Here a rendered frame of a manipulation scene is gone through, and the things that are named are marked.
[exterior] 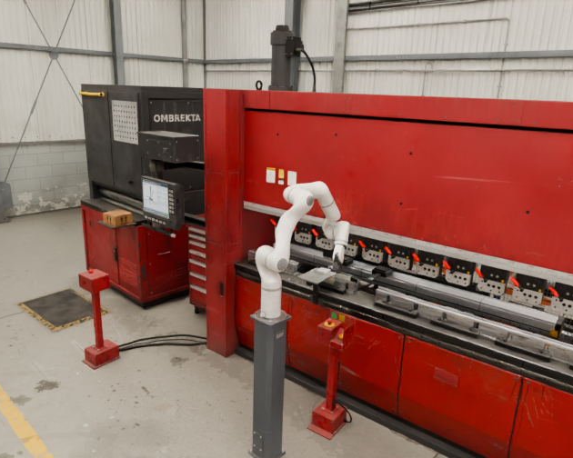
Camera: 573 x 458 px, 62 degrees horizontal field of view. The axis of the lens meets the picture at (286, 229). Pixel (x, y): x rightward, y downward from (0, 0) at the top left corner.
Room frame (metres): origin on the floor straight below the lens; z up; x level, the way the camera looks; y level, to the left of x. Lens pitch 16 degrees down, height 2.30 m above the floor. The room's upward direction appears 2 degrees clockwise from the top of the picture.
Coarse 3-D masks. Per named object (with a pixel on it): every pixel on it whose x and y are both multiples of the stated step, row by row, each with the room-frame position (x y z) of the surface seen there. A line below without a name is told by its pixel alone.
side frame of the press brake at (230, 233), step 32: (224, 96) 3.72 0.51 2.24; (224, 128) 3.72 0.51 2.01; (224, 160) 3.72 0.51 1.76; (224, 192) 3.72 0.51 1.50; (224, 224) 3.72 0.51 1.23; (256, 224) 4.02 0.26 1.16; (224, 256) 3.72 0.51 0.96; (224, 288) 3.72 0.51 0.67; (224, 320) 3.72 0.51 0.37; (224, 352) 3.72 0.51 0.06
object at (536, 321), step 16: (304, 256) 3.82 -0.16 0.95; (320, 256) 3.72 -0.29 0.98; (352, 272) 3.53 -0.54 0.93; (368, 272) 3.45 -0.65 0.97; (400, 288) 3.29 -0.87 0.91; (416, 288) 3.20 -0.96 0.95; (432, 288) 3.13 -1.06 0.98; (448, 288) 3.14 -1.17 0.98; (448, 304) 3.05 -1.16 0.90; (464, 304) 2.99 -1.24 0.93; (480, 304) 2.93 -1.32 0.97; (496, 304) 2.89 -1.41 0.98; (512, 304) 2.90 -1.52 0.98; (496, 320) 2.87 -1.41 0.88; (512, 320) 2.80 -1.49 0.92; (528, 320) 2.74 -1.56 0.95; (544, 320) 2.69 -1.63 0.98; (560, 320) 2.70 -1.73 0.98
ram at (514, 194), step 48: (288, 144) 3.60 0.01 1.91; (336, 144) 3.35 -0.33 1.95; (384, 144) 3.12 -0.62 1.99; (432, 144) 2.93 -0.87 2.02; (480, 144) 2.75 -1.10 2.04; (528, 144) 2.60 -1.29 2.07; (336, 192) 3.33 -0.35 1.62; (384, 192) 3.10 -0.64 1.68; (432, 192) 2.90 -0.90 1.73; (480, 192) 2.73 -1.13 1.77; (528, 192) 2.58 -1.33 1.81; (384, 240) 3.08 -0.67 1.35; (432, 240) 2.88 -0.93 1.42; (480, 240) 2.70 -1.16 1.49; (528, 240) 2.55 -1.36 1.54
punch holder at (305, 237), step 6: (300, 222) 3.51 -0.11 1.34; (300, 228) 3.51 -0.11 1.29; (306, 228) 3.48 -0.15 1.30; (312, 228) 3.46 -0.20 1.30; (300, 234) 3.50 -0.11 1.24; (306, 234) 3.47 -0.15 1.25; (312, 234) 3.47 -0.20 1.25; (300, 240) 3.50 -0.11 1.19; (306, 240) 3.47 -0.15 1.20; (312, 240) 3.48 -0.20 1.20
